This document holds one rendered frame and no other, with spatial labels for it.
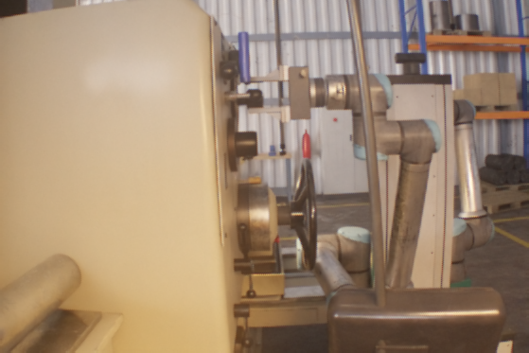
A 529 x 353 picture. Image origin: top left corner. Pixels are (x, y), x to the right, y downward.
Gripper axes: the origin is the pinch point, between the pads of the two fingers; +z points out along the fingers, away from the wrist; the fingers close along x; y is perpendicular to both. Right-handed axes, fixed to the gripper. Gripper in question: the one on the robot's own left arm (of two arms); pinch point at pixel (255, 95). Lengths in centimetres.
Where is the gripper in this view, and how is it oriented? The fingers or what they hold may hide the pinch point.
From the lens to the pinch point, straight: 109.7
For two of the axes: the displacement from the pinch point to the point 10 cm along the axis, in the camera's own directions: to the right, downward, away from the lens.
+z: -10.0, 0.4, 0.2
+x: 0.5, 10.0, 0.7
